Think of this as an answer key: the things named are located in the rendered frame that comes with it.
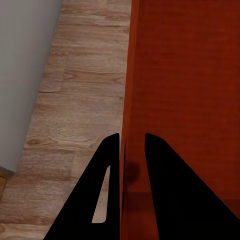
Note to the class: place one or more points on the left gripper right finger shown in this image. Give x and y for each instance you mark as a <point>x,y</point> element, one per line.
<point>185,207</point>

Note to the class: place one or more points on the storage box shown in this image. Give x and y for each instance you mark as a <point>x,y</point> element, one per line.
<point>183,85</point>

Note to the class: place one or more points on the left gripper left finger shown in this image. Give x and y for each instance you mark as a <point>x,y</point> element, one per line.
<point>74,221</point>

